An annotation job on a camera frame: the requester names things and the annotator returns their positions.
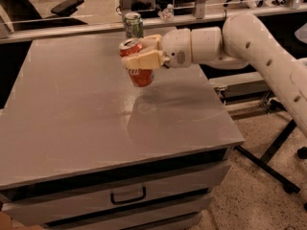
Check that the red coke can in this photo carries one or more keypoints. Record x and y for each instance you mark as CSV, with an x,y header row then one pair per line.
x,y
139,77

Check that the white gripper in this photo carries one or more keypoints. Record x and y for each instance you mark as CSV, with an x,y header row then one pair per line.
x,y
176,47

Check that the grey metal rail shelf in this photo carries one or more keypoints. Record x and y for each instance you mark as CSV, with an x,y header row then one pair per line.
x,y
244,95

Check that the clear plastic water bottle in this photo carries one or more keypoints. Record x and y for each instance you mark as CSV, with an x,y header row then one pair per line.
x,y
167,14

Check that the black metal stand legs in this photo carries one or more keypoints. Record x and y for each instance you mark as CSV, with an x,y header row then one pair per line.
x,y
272,178

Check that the black drawer handle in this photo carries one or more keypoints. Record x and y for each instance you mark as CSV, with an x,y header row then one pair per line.
x,y
127,195

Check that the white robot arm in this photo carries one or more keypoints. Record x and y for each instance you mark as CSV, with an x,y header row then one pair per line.
x,y
242,40

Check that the green soda can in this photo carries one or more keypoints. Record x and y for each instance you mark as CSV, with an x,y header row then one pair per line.
x,y
133,25

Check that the grey drawer cabinet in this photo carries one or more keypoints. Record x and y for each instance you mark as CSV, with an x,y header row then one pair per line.
x,y
75,128

